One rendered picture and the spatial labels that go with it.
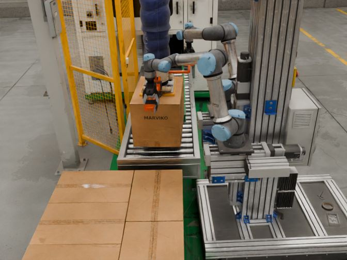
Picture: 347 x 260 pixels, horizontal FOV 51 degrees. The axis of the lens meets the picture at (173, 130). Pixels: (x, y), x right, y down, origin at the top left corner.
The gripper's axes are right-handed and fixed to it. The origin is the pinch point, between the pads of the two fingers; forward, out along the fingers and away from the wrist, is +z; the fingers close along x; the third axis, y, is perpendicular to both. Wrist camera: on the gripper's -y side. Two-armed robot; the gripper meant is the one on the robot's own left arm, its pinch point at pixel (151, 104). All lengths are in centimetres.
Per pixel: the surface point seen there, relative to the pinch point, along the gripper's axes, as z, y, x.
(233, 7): 117, 906, -145
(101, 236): 67, -59, 31
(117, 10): -36, 144, 47
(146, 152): 69, 43, 13
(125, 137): 62, 59, 34
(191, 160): 63, 23, -27
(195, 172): 76, 23, -31
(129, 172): 67, 12, 23
